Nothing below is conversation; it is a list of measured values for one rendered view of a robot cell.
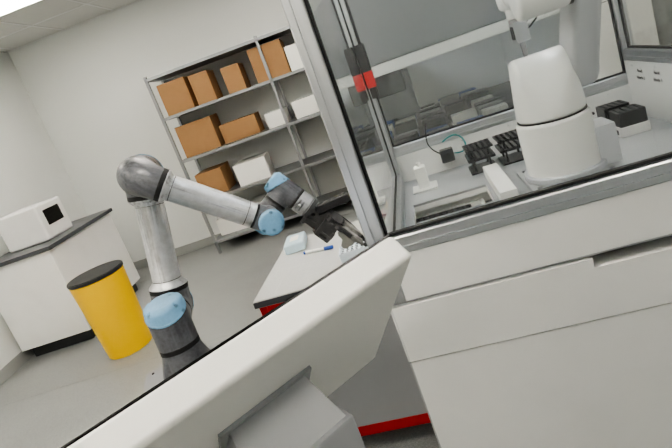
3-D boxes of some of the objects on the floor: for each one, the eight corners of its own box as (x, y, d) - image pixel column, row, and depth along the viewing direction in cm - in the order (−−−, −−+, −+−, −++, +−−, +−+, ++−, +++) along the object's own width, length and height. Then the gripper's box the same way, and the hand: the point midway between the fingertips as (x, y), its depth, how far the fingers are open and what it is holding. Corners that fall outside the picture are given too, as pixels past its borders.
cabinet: (500, 628, 130) (407, 366, 112) (457, 377, 228) (404, 215, 210) (940, 578, 111) (915, 250, 92) (687, 327, 209) (650, 144, 190)
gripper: (303, 213, 171) (354, 250, 172) (296, 225, 160) (351, 264, 162) (317, 194, 168) (369, 231, 170) (312, 204, 158) (367, 244, 159)
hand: (362, 238), depth 165 cm, fingers closed on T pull, 3 cm apart
